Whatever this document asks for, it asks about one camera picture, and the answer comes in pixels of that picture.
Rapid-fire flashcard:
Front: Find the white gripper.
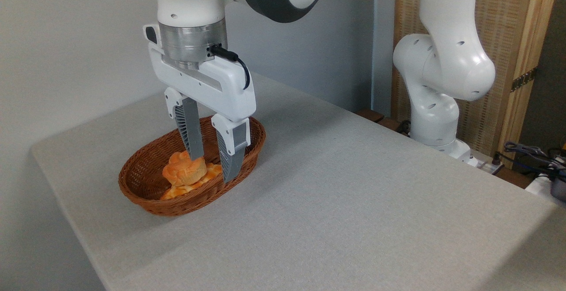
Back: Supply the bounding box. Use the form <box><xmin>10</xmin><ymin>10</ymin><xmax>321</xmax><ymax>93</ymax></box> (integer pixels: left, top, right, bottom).
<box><xmin>143</xmin><ymin>23</ymin><xmax>257</xmax><ymax>184</ymax></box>

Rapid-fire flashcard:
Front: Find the long braided orange bread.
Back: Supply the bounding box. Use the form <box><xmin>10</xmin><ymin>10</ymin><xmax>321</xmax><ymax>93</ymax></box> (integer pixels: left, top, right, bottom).
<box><xmin>160</xmin><ymin>163</ymin><xmax>223</xmax><ymax>201</ymax></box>

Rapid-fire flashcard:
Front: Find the round orange bread roll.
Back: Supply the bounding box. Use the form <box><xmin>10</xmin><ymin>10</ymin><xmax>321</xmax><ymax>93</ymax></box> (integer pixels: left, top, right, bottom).
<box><xmin>162</xmin><ymin>151</ymin><xmax>208</xmax><ymax>187</ymax></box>

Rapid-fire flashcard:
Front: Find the brown wicker oval basket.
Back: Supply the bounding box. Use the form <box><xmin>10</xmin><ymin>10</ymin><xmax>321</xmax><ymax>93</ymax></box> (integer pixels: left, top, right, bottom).
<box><xmin>118</xmin><ymin>115</ymin><xmax>267</xmax><ymax>217</ymax></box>

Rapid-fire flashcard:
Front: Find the dark brown wooden block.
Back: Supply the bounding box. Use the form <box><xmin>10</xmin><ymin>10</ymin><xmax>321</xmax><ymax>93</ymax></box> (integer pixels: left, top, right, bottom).
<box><xmin>356</xmin><ymin>108</ymin><xmax>386</xmax><ymax>124</ymax></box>

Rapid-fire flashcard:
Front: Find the brass screen hinge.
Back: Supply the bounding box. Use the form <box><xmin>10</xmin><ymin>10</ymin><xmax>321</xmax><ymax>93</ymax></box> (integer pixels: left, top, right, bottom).
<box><xmin>510</xmin><ymin>66</ymin><xmax>538</xmax><ymax>93</ymax></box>

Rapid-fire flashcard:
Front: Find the wooden woven folding screen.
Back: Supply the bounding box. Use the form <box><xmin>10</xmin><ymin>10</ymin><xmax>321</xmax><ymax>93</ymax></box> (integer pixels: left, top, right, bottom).
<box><xmin>391</xmin><ymin>0</ymin><xmax>562</xmax><ymax>168</ymax></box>

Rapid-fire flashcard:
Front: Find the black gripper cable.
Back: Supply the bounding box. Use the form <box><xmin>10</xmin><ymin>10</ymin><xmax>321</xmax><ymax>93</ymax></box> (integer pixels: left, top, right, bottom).
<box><xmin>207</xmin><ymin>44</ymin><xmax>252</xmax><ymax>91</ymax></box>

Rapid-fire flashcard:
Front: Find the bundle of dark cables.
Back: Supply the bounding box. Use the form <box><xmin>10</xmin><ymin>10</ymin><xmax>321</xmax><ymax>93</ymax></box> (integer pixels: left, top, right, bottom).
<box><xmin>503</xmin><ymin>141</ymin><xmax>566</xmax><ymax>172</ymax></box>

